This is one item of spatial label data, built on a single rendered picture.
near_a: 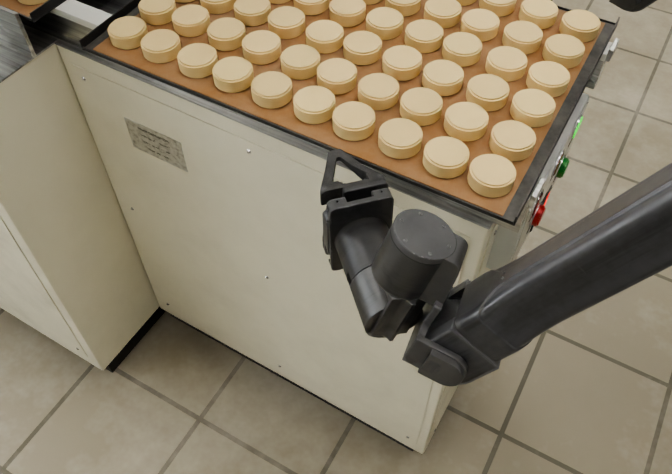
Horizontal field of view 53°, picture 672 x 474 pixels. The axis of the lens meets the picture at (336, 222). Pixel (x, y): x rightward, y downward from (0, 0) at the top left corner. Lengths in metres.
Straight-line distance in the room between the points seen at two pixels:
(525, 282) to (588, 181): 1.54
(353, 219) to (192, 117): 0.38
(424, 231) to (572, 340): 1.20
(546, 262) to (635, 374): 1.22
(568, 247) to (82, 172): 0.90
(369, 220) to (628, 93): 1.83
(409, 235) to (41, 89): 0.71
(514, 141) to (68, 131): 0.73
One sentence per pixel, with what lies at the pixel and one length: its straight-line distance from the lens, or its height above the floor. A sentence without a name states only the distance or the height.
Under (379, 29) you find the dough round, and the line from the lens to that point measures 0.92.
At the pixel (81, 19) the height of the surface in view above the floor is 0.90.
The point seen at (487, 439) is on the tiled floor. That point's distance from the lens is 1.58.
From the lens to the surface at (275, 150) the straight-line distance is 0.90.
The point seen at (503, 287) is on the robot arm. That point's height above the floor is 0.98.
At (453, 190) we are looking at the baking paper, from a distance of 0.74.
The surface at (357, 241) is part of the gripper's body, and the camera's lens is 0.65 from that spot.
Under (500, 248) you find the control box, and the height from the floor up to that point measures 0.75.
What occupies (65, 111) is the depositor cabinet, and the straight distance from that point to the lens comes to 1.17.
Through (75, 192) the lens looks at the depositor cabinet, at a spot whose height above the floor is 0.57.
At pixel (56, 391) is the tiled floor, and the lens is 1.72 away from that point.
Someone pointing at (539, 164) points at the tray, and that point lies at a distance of 0.79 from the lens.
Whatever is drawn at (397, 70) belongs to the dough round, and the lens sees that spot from 0.85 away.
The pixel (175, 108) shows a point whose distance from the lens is 0.99.
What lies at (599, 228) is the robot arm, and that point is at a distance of 0.53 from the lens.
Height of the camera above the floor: 1.45
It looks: 52 degrees down
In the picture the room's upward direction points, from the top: straight up
